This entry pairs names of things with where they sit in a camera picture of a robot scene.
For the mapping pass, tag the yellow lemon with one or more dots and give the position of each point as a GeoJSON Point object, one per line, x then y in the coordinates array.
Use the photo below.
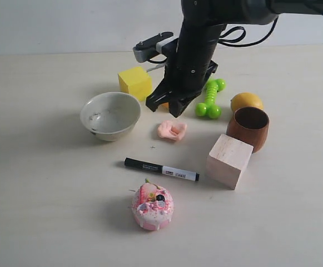
{"type": "Point", "coordinates": [246, 99]}

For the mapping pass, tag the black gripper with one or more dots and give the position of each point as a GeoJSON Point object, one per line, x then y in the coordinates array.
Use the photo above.
{"type": "Point", "coordinates": [186, 72]}

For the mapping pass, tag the pink toy cake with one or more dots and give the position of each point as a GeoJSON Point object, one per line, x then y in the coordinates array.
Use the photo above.
{"type": "Point", "coordinates": [152, 206]}

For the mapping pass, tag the brown wooden cup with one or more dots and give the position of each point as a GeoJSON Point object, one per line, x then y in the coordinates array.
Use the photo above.
{"type": "Point", "coordinates": [249, 125]}

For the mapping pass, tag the pink squishy toy piece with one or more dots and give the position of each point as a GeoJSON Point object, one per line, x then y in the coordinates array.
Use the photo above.
{"type": "Point", "coordinates": [172, 130]}

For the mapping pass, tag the green bone dog toy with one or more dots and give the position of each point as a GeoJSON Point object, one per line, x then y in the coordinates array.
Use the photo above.
{"type": "Point", "coordinates": [208, 107]}

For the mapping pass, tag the yellow foam cube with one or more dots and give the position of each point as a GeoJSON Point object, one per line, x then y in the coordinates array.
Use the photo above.
{"type": "Point", "coordinates": [136, 82]}

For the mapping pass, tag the grey ceramic bowl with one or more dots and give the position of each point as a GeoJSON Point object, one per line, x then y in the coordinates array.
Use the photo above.
{"type": "Point", "coordinates": [110, 116]}

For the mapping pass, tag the black white marker pen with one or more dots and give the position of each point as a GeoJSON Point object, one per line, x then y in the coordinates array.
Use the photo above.
{"type": "Point", "coordinates": [161, 169]}

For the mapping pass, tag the orange cheese wedge toy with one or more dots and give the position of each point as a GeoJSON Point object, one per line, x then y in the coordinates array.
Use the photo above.
{"type": "Point", "coordinates": [165, 105]}

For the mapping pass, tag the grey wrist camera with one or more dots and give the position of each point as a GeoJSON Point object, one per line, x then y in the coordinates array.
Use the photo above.
{"type": "Point", "coordinates": [163, 43]}

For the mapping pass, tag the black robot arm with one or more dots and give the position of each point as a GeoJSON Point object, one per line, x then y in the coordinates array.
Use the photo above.
{"type": "Point", "coordinates": [201, 13]}

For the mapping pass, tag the pale wooden cube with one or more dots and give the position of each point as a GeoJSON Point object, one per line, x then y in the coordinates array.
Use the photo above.
{"type": "Point", "coordinates": [227, 160]}

